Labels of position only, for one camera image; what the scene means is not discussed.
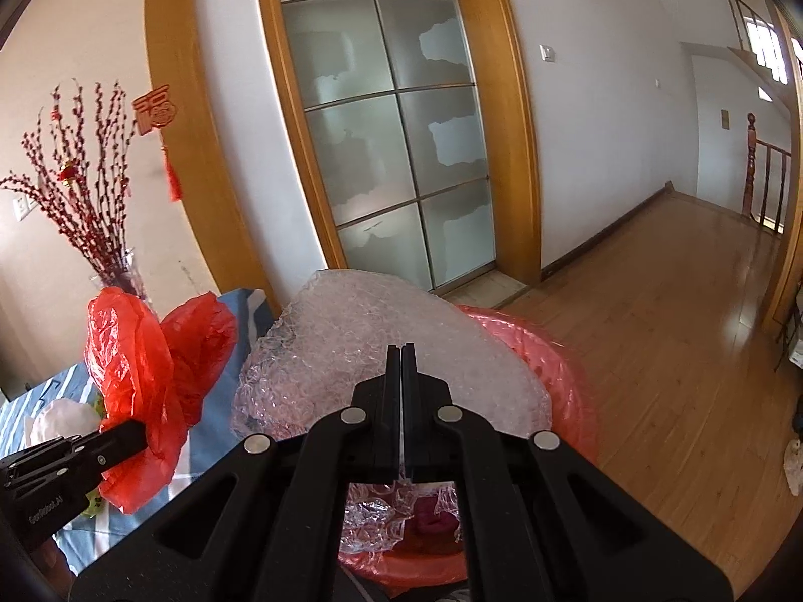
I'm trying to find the red plastic bag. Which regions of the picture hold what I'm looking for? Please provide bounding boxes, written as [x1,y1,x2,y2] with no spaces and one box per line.
[86,286,239,514]

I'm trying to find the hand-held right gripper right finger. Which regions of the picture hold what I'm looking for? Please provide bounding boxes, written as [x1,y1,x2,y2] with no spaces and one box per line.
[403,344,733,602]

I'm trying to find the red tasselled hanging ornament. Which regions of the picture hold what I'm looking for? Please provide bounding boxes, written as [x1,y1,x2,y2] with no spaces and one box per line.
[131,80,184,203]

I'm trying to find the bin with red liner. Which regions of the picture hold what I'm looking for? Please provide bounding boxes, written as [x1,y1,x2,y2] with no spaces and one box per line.
[339,304,600,590]

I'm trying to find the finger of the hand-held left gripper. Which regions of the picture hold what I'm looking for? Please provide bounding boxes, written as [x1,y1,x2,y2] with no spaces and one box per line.
[80,420,149,476]

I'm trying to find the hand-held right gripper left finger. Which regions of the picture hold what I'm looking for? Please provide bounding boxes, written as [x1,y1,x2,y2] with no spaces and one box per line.
[69,344,403,602]

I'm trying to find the blue white striped tablecloth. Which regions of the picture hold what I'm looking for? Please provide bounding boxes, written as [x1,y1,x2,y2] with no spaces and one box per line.
[0,288,280,578]

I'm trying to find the red berry branches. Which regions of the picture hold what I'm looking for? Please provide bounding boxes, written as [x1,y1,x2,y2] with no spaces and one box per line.
[0,78,139,292]

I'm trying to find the wooden stair railing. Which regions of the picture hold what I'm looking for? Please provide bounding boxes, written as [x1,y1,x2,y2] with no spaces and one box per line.
[742,113,792,236]

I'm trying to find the wooden doorway post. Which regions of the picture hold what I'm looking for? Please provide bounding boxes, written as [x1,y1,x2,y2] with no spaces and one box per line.
[761,0,803,335]

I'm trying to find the wooden wall trim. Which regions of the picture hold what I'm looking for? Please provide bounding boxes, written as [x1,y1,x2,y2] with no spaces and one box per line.
[144,0,277,315]

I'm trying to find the frosted glass sliding door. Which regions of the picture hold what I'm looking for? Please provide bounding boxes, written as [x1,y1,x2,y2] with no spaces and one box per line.
[273,0,496,295]

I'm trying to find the wooden door frame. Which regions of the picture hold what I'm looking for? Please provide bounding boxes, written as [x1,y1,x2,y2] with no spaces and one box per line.
[251,0,544,295]

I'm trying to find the clear bubble wrap sheet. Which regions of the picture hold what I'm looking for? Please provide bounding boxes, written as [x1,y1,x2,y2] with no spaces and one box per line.
[229,269,553,553]

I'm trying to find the clear glass vase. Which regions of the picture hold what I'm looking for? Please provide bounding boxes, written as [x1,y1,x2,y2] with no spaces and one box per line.
[91,249,152,321]

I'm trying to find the white crumpled tissue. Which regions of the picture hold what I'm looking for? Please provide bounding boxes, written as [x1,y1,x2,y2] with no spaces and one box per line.
[25,398,101,446]

